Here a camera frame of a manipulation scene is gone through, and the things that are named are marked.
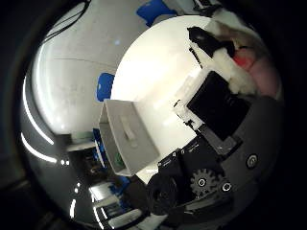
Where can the pink pig plush toy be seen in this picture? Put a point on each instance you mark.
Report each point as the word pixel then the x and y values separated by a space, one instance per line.
pixel 265 76

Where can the grey plastic container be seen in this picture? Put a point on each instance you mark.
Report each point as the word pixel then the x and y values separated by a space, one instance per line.
pixel 131 137

